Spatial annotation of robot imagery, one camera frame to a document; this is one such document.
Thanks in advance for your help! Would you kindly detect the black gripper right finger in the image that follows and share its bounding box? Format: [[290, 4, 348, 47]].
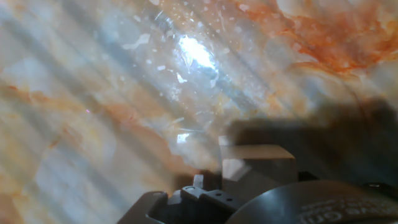
[[298, 170, 398, 200]]

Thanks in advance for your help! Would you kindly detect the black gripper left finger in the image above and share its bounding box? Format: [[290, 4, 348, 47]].
[[117, 174, 246, 224]]

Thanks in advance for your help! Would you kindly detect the small wooden block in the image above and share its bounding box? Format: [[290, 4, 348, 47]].
[[218, 135, 299, 203]]

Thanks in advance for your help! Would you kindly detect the orange marble pattern mat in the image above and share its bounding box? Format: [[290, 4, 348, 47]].
[[0, 0, 398, 224]]

